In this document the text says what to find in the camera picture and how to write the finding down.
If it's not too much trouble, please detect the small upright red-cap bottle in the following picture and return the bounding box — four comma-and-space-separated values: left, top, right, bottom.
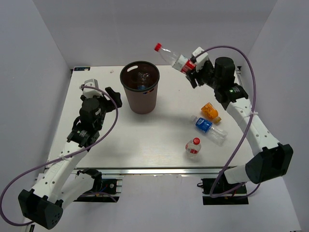
185, 137, 201, 158

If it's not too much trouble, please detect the clear bottle blue label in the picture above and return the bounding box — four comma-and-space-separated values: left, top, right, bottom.
136, 72, 151, 90

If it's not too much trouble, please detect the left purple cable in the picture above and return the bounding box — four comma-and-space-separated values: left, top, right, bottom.
0, 84, 119, 227

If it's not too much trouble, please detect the left blue table sticker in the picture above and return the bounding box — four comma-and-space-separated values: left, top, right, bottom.
73, 67, 90, 72

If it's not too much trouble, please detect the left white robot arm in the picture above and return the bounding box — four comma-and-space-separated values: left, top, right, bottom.
18, 85, 122, 230

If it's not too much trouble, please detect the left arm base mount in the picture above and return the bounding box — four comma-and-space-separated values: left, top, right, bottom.
74, 174, 123, 203

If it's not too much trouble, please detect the brown plastic waste bin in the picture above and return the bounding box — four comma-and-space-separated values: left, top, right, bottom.
120, 61, 160, 114

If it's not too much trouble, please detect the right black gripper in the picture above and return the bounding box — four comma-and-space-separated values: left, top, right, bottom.
185, 60, 220, 90

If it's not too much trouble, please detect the clear bottle red label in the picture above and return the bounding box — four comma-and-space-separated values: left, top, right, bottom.
154, 43, 196, 73

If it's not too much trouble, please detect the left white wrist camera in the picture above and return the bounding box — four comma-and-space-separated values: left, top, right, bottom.
80, 79, 102, 99

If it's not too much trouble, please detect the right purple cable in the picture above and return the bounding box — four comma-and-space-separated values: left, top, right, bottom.
197, 45, 263, 199

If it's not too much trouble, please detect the Pocari Sweat blue bottle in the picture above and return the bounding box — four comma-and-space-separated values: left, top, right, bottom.
190, 116, 227, 146

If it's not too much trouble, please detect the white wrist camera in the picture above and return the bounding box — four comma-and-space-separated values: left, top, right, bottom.
191, 47, 209, 72
80, 79, 102, 99

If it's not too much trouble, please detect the purple cable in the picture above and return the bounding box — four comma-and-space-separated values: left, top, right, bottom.
197, 45, 263, 199
0, 84, 119, 227

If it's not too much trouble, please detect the lying orange juice bottle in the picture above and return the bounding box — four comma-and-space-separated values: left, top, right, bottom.
201, 102, 221, 124

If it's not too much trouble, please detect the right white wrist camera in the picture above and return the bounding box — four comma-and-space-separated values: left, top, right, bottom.
191, 47, 209, 72

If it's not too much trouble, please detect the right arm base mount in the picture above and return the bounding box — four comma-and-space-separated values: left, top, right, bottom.
197, 178, 249, 205

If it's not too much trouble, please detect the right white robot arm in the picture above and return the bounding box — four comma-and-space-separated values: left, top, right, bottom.
187, 57, 293, 193

